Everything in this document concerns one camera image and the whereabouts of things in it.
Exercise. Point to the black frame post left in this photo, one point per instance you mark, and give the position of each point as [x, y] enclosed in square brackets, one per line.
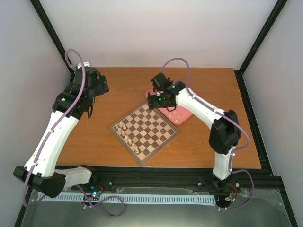
[50, 30]

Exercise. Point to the black frame post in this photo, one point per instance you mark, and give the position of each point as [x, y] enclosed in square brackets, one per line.
[275, 12]
[50, 30]

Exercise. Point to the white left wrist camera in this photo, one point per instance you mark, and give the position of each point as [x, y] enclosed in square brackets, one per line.
[86, 64]

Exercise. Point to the pink plastic tray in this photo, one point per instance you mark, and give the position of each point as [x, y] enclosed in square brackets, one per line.
[170, 112]

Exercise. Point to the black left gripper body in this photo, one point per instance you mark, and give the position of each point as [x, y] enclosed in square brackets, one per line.
[103, 88]

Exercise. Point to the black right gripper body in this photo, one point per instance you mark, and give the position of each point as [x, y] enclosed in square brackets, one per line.
[161, 103]

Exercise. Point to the light blue cable duct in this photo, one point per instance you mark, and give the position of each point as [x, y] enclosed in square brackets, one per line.
[154, 199]

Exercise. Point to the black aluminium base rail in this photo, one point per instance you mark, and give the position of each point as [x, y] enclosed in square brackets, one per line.
[197, 179]

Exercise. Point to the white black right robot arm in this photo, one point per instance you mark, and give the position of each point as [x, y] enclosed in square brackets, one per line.
[225, 131]

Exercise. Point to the black frame post right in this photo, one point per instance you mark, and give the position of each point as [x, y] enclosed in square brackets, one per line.
[275, 12]

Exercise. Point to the wooden chessboard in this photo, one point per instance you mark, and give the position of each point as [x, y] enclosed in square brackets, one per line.
[149, 130]

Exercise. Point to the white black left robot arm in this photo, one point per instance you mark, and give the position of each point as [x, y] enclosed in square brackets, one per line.
[39, 172]

